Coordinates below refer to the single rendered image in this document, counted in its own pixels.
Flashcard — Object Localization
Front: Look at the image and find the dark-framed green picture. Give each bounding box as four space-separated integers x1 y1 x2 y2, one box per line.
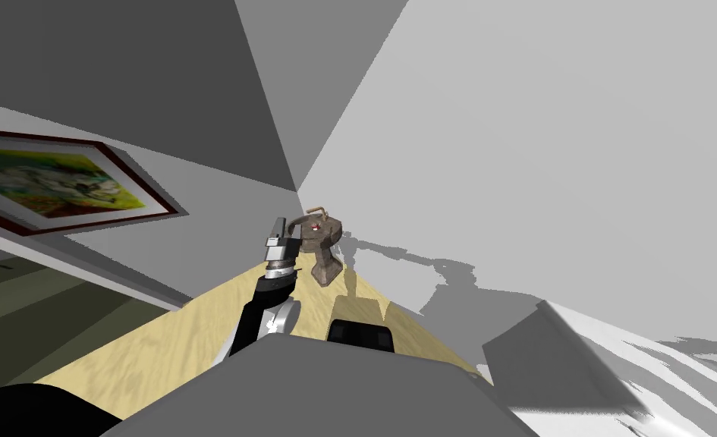
0 127 190 237

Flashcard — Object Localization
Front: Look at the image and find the white bed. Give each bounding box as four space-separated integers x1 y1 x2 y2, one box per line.
481 300 717 437

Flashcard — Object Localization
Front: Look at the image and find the light wooden table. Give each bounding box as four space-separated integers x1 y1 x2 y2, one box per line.
33 251 494 421

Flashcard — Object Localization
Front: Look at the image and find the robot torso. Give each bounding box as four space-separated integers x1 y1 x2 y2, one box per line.
99 318 541 437

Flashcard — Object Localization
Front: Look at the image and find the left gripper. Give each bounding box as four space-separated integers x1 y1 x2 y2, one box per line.
264 215 306 266

